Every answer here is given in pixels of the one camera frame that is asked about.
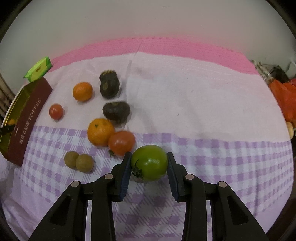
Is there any oval orange mandarin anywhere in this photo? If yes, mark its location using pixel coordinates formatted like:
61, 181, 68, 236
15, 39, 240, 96
7, 119, 16, 126

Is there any small red tomato with stem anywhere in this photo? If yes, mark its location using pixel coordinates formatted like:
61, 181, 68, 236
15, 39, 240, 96
49, 103, 64, 121

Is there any green tomato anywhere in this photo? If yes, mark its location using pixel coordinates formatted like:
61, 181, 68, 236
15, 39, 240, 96
131, 145, 168, 181

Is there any dark passion fruit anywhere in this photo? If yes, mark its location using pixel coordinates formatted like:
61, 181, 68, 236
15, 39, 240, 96
99, 70, 117, 82
102, 101, 130, 124
100, 77, 120, 99

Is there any gold and maroon toffee tin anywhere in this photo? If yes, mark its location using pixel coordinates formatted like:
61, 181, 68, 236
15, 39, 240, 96
1, 77, 53, 166

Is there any right brown longan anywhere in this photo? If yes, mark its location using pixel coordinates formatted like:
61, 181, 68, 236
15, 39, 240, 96
76, 154, 94, 173

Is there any brown longan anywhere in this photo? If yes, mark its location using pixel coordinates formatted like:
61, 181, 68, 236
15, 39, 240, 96
76, 154, 94, 173
64, 151, 79, 169

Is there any left brown longan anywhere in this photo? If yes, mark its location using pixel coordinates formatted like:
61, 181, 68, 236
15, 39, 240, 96
64, 151, 79, 169

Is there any green tissue pack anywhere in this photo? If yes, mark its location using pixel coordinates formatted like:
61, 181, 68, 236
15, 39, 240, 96
24, 56, 52, 82

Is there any pink and purple tablecloth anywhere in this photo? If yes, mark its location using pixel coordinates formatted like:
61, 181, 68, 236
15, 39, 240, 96
1, 38, 293, 240

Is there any orange plastic bag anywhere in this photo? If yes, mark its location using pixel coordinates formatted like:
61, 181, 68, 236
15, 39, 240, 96
268, 79, 295, 122

